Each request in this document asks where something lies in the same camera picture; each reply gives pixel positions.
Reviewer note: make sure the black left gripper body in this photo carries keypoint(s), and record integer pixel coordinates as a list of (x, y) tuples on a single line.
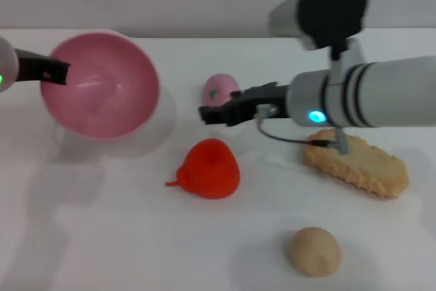
[(32, 66)]

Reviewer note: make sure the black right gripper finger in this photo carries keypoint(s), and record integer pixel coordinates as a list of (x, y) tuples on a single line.
[(214, 115), (253, 90)]

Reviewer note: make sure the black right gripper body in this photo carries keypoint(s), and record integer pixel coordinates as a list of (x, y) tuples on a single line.
[(259, 103)]

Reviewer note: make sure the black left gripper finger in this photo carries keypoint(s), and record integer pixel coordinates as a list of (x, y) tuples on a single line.
[(56, 73)]

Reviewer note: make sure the pink plastic bowl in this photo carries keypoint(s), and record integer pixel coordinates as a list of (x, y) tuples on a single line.
[(102, 86)]

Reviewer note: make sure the orange toy fruit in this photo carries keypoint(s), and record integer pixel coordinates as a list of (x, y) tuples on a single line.
[(213, 171)]

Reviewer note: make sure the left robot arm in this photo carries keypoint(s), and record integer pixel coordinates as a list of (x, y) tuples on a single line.
[(7, 66)]

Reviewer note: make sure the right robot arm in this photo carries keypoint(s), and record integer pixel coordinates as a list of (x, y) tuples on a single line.
[(374, 93)]

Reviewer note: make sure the pink toy peach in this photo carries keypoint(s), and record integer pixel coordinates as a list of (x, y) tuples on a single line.
[(218, 91)]

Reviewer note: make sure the long toy bread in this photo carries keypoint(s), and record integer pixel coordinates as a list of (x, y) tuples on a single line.
[(361, 168)]

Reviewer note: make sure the round beige toy bun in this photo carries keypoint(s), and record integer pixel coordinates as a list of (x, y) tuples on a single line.
[(315, 251)]

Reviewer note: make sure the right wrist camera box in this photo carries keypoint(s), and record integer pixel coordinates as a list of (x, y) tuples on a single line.
[(320, 11)]

